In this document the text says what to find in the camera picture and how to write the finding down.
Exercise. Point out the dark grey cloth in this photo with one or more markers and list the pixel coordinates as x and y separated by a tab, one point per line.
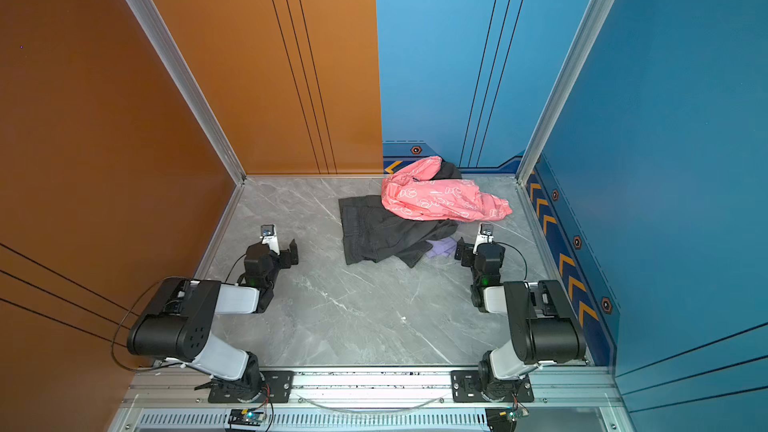
372	233

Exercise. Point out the aluminium front frame rail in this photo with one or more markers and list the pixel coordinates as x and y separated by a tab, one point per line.
377	398

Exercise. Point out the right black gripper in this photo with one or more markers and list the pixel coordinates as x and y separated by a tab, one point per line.
470	254

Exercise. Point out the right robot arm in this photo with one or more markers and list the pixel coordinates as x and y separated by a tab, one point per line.
543	328

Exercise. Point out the pink patterned cloth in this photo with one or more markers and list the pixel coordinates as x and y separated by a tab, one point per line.
413	193

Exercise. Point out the purple cloth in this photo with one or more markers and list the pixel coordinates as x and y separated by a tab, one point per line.
445	247

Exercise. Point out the left aluminium corner post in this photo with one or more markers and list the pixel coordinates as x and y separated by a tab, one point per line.
166	48

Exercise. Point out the aluminium corner post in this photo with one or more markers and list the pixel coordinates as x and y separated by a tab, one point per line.
586	34
166	48

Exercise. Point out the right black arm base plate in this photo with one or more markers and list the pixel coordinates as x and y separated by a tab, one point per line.
468	386

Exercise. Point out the right aluminium corner post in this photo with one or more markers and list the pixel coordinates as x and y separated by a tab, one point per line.
586	34

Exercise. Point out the right small circuit board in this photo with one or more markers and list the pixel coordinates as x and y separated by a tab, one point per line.
505	419

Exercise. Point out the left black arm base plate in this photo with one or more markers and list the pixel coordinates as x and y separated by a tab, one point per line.
273	386

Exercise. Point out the left small circuit board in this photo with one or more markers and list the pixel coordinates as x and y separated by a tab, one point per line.
247	419

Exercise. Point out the small circuit board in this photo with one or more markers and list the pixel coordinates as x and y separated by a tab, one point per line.
505	419
247	419

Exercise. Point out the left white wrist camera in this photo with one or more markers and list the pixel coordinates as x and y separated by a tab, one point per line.
269	237

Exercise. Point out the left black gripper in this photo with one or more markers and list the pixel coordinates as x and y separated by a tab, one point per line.
283	253

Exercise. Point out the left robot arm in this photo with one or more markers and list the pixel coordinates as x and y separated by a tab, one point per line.
176	325

